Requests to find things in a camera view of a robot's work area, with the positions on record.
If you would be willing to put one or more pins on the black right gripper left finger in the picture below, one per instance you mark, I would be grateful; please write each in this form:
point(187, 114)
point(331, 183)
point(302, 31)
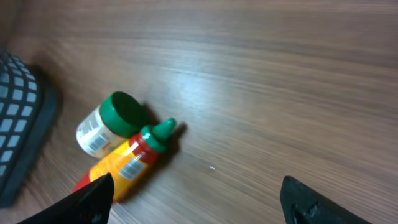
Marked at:
point(91, 205)

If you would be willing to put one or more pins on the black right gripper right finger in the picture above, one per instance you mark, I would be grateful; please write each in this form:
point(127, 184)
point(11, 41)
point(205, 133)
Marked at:
point(303, 205)

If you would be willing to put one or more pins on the red sauce bottle green cap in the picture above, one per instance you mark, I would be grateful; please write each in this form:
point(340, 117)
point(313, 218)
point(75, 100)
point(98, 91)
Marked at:
point(132, 159)

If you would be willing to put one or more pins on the small jar green lid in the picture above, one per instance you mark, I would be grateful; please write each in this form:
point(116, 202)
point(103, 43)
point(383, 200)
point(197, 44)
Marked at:
point(111, 123)

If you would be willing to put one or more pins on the grey plastic mesh basket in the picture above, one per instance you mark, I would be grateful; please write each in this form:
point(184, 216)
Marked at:
point(29, 102)

